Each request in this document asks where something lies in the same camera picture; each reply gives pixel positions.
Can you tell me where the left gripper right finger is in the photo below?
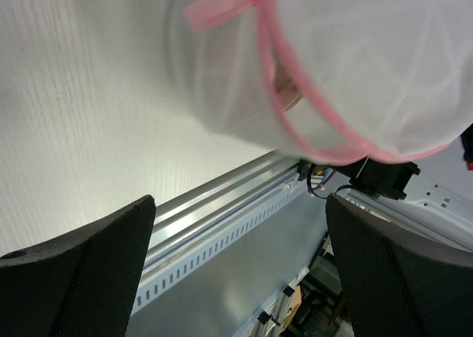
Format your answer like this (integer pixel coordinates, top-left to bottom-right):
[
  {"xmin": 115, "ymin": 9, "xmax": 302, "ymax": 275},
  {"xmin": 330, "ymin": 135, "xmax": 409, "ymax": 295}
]
[{"xmin": 326, "ymin": 194, "xmax": 472, "ymax": 336}]

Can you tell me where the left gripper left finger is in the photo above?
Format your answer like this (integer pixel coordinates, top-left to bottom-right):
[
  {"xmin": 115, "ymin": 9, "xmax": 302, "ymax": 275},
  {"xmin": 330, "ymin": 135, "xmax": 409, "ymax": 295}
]
[{"xmin": 1, "ymin": 195, "xmax": 155, "ymax": 336}]

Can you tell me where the pink-zip mesh laundry bag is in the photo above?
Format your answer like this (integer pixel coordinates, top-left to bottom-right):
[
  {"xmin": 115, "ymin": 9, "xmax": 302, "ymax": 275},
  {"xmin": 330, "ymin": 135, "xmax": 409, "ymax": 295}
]
[{"xmin": 169, "ymin": 0, "xmax": 472, "ymax": 166}]

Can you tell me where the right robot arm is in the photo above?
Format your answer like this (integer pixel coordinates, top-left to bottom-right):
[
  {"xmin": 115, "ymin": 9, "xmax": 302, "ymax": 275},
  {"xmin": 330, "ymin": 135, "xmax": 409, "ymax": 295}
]
[{"xmin": 297, "ymin": 128, "xmax": 472, "ymax": 251}]

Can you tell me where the slotted cable duct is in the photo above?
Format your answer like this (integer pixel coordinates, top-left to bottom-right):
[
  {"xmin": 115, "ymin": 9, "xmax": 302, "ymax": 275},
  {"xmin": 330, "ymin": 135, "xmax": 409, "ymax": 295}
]
[{"xmin": 132, "ymin": 186, "xmax": 306, "ymax": 314}]

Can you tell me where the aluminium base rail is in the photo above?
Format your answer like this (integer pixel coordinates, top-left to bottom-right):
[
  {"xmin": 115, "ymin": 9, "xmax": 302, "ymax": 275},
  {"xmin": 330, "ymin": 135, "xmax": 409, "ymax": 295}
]
[{"xmin": 143, "ymin": 152, "xmax": 299, "ymax": 273}]

